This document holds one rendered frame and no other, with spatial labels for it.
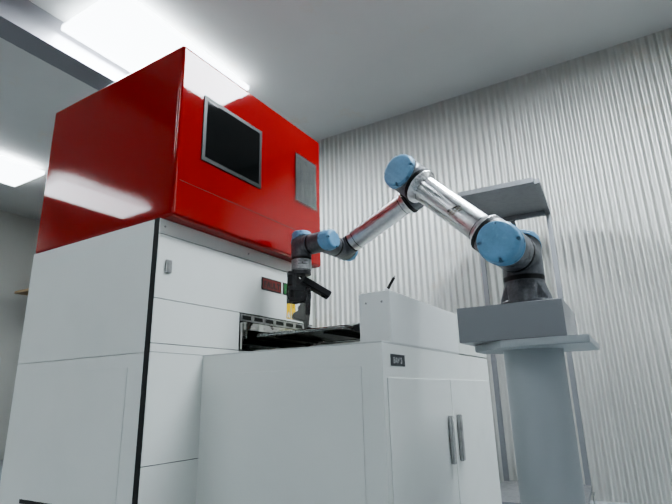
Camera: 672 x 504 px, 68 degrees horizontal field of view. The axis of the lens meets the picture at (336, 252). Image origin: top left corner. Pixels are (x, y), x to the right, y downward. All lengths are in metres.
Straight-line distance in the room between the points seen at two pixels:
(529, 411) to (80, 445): 1.28
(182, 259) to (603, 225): 3.07
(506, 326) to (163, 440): 0.99
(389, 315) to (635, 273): 2.75
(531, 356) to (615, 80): 3.21
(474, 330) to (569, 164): 2.86
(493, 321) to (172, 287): 0.94
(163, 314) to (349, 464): 0.68
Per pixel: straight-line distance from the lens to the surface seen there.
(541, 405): 1.46
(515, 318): 1.40
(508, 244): 1.39
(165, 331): 1.55
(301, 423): 1.39
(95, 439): 1.68
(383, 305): 1.35
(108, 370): 1.65
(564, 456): 1.48
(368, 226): 1.82
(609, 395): 3.84
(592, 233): 3.98
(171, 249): 1.60
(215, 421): 1.59
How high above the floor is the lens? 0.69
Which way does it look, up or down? 16 degrees up
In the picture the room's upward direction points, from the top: 1 degrees counter-clockwise
